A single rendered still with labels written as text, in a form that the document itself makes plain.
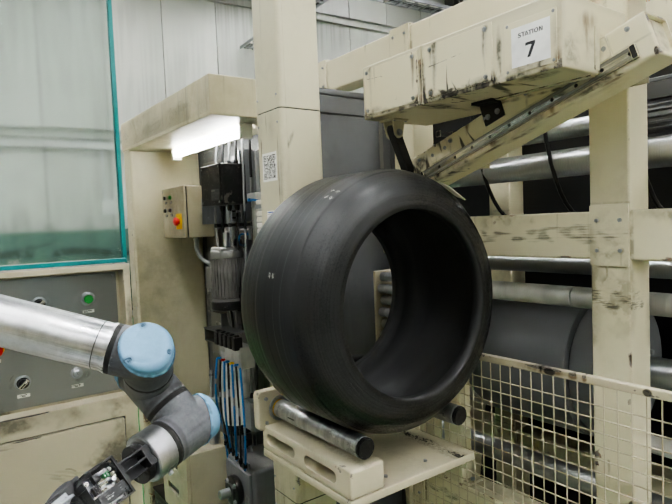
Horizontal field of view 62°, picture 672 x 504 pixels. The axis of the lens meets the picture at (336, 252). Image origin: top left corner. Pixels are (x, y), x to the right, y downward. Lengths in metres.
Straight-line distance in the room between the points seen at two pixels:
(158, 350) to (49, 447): 0.75
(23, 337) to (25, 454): 0.67
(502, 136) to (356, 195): 0.47
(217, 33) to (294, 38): 9.91
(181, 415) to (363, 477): 0.38
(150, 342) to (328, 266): 0.34
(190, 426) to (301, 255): 0.37
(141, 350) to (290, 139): 0.71
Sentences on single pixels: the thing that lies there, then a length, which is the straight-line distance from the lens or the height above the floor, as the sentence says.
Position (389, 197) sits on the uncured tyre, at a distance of 1.14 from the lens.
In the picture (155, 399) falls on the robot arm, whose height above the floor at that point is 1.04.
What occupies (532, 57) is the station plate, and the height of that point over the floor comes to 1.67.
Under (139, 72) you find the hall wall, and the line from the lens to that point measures 10.78.
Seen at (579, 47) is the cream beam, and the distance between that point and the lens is 1.28.
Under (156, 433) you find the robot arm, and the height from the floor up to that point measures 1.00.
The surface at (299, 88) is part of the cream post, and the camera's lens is 1.52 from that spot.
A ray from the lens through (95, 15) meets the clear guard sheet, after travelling 1.78.
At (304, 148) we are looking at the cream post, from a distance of 1.50.
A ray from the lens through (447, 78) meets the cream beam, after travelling 1.39.
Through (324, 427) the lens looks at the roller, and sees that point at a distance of 1.28.
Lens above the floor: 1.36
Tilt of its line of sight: 3 degrees down
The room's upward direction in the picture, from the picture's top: 2 degrees counter-clockwise
